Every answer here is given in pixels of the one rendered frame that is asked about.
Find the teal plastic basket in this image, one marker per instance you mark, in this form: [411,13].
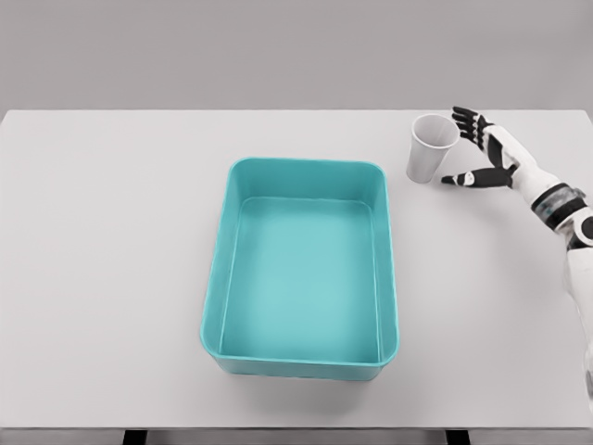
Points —
[301,273]

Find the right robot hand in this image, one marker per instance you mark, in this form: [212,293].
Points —
[501,149]

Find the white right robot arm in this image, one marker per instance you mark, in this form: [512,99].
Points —
[556,194]

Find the white paper cup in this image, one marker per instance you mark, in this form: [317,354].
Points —
[428,148]

